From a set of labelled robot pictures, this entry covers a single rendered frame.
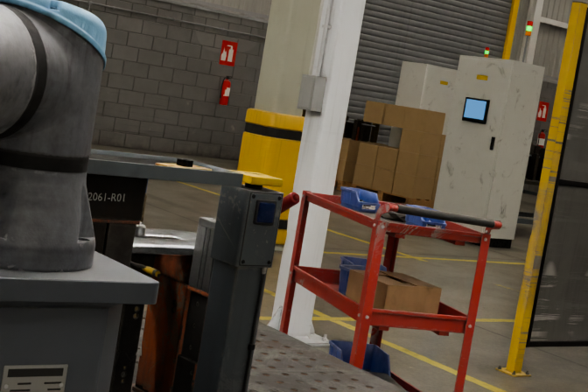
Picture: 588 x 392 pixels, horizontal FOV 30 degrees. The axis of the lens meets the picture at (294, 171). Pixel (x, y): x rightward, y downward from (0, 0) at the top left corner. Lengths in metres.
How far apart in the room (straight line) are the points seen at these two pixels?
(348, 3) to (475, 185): 6.46
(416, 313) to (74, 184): 2.98
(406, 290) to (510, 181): 8.14
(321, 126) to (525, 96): 6.51
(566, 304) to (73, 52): 5.49
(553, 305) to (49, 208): 5.37
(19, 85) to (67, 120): 0.08
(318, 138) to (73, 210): 4.71
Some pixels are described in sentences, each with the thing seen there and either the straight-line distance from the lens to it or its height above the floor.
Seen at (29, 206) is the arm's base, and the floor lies 1.15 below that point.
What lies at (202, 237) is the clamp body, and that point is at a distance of 1.81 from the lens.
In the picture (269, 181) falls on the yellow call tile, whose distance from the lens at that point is 1.58.
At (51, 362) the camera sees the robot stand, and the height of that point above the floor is 1.02.
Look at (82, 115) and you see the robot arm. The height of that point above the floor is 1.24.
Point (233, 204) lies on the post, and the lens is 1.58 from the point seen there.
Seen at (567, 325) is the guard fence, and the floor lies 0.26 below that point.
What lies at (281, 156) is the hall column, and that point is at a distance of 8.85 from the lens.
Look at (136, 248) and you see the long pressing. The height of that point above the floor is 1.00.
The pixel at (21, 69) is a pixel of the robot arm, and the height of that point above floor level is 1.27.
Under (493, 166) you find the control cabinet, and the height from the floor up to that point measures 0.86.
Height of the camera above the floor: 1.29
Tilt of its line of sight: 4 degrees down
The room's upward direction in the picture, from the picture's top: 9 degrees clockwise
